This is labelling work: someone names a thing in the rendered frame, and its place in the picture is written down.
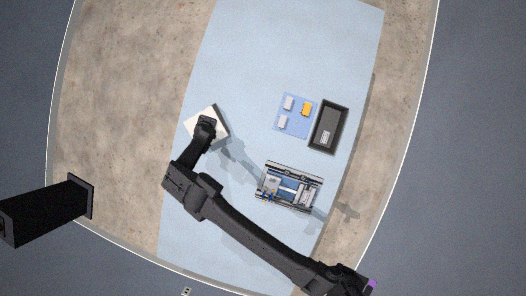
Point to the yellow block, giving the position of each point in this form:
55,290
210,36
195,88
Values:
306,108

